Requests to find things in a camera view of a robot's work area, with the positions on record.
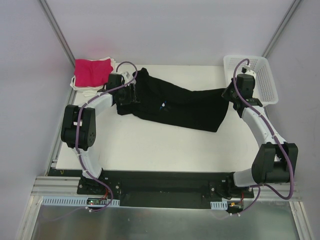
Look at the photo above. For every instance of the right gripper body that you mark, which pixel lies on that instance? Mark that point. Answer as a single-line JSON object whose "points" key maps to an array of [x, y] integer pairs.
{"points": [[227, 92]]}

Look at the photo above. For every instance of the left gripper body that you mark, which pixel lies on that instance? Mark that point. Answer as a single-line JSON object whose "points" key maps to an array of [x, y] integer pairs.
{"points": [[132, 92]]}

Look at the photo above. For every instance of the black daisy print t-shirt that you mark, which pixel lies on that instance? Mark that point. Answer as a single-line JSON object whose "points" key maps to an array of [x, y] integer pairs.
{"points": [[166, 103]]}

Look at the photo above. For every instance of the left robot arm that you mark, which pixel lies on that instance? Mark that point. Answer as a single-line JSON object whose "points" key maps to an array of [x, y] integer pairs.
{"points": [[79, 127]]}

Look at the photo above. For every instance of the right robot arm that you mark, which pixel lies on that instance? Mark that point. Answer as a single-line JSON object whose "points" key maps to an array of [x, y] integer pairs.
{"points": [[276, 159]]}

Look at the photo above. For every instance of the white plastic basket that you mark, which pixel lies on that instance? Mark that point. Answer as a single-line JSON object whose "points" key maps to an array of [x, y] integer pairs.
{"points": [[265, 88]]}

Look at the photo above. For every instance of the white folded t-shirt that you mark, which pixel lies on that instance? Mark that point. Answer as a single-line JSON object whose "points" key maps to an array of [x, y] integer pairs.
{"points": [[91, 91]]}

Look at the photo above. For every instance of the pink folded t-shirt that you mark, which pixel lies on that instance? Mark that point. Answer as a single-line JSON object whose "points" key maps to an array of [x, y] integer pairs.
{"points": [[92, 73]]}

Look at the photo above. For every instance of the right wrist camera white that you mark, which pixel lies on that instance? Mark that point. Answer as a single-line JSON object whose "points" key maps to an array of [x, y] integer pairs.
{"points": [[248, 71]]}

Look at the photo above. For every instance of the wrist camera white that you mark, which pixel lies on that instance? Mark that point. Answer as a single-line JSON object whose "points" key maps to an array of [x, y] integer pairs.
{"points": [[248, 71], [127, 76]]}

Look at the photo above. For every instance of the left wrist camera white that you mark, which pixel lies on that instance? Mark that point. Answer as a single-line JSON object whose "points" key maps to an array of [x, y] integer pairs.
{"points": [[127, 76]]}

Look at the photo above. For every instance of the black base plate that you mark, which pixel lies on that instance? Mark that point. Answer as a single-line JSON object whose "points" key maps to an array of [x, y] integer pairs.
{"points": [[156, 189]]}

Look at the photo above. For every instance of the right white cable duct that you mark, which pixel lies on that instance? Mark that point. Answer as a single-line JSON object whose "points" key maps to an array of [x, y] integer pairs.
{"points": [[219, 205]]}

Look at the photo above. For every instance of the white cable duct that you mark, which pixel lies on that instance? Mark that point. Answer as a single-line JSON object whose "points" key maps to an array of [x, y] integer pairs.
{"points": [[72, 201], [219, 205]]}

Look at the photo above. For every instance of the left white cable duct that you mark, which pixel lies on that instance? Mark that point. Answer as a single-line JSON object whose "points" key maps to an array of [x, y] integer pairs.
{"points": [[72, 201]]}

